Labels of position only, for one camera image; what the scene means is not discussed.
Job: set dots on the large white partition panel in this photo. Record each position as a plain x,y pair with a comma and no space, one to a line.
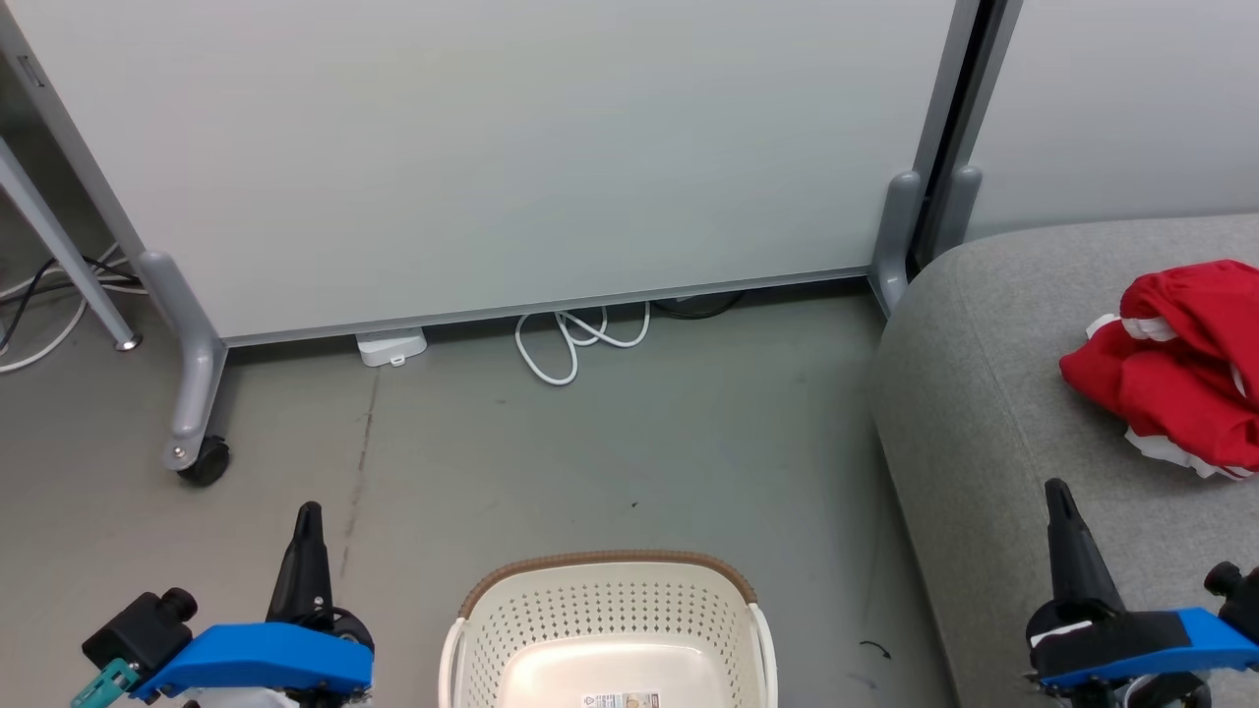
492,147

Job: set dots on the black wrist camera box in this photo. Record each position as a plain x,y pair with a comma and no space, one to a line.
1241,595
138,634

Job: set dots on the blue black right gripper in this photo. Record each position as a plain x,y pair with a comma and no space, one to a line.
1131,649

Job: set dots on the grey partition leg with caster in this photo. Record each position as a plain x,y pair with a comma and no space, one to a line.
197,393

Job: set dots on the red shorts with white lining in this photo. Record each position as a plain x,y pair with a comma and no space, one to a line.
1161,393

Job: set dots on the white partition panel dark post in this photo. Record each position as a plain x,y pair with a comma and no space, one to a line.
1131,108

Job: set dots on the cream perforated laundry basket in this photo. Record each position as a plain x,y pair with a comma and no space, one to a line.
610,610

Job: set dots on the white power adapter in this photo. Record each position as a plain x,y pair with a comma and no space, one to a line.
391,346

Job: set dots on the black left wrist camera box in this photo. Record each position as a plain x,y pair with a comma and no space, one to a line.
138,634

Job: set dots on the black caster wheel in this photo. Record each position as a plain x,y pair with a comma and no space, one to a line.
207,462

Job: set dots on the grey metal table leg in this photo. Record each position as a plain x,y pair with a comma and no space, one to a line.
69,256

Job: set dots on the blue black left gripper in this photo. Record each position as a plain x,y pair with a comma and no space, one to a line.
256,659

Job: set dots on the grey fabric sofa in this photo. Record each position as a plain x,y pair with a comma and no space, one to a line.
984,413

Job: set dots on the printed basket label sticker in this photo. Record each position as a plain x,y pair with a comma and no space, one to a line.
622,701

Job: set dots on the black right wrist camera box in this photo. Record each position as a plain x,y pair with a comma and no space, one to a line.
1241,595

